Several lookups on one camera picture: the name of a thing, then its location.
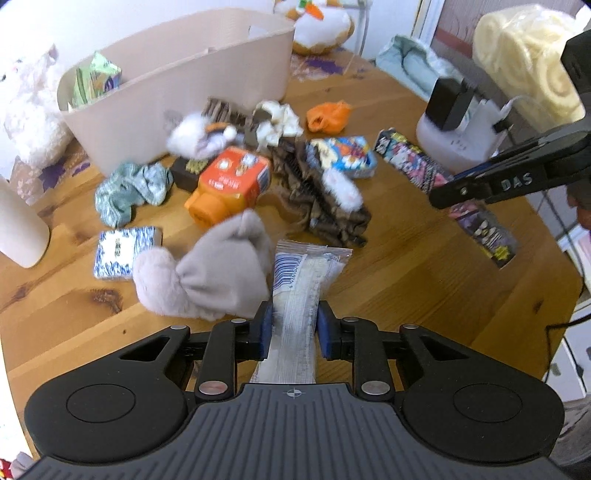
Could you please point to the wooden desk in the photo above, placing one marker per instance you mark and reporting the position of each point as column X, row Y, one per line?
column 415, row 286

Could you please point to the brown patterned scrunchie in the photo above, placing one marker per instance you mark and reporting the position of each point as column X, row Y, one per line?
column 318, row 212

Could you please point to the beige storage basket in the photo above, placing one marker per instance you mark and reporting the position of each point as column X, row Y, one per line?
column 184, row 78

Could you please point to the orange cloth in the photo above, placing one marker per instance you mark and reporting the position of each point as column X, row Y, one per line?
column 328, row 115

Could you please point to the small white plush mouse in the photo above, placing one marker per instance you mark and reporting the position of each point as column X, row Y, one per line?
column 194, row 136

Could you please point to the black charger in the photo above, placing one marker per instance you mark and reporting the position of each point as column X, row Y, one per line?
column 448, row 104

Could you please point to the hamster plush toy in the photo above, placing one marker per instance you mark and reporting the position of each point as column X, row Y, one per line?
column 323, row 27

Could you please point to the brown hair claw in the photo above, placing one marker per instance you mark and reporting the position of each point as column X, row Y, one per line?
column 219, row 108

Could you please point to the orange plastic bottle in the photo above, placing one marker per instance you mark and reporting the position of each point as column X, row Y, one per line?
column 231, row 180

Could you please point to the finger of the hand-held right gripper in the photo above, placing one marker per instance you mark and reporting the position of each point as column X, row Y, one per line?
column 508, row 184
column 517, row 150

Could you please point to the grey plush toy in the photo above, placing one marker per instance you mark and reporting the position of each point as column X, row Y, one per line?
column 217, row 272

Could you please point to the white fluffy hair clip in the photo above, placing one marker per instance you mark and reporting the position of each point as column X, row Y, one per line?
column 344, row 189

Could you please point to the cream scrunchie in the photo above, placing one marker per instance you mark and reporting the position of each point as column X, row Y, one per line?
column 277, row 120

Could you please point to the green snack packet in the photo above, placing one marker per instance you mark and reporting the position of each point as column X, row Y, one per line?
column 94, row 78

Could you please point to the blue green scrunchie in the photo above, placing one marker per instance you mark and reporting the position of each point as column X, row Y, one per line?
column 134, row 184

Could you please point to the white round device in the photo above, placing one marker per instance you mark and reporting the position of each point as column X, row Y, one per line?
column 443, row 145

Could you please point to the yellow rolled towel in bag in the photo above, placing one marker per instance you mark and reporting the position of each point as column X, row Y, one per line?
column 517, row 55

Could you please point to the black box with gold print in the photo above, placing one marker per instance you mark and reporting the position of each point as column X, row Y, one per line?
column 182, row 175

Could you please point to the colourful card packet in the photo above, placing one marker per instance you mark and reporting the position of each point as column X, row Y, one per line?
column 485, row 230

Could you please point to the clear plastic packet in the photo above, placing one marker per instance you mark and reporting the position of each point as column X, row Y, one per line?
column 295, row 295

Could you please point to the beige plastic container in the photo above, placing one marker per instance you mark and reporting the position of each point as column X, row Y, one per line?
column 21, row 226

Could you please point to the white plush toy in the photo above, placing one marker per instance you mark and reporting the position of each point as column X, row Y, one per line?
column 32, row 115

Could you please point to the blue white patterned box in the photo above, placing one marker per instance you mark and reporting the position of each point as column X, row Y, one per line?
column 122, row 251

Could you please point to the blue cartoon print box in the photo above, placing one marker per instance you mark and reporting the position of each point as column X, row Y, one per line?
column 341, row 154

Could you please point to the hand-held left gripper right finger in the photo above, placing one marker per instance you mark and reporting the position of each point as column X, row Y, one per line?
column 323, row 331

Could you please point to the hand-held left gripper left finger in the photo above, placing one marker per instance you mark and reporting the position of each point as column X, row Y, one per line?
column 265, row 332

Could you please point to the long colourful print box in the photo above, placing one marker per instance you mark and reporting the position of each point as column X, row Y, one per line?
column 406, row 157

